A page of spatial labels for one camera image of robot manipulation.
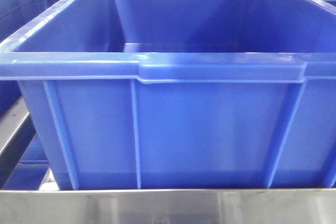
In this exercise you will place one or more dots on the large open blue crate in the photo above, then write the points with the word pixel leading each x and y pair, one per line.
pixel 143 94

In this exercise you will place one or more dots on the blue crate below left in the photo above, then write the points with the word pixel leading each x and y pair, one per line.
pixel 31 168

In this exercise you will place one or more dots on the blue crate at left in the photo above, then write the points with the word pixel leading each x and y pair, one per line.
pixel 18 3

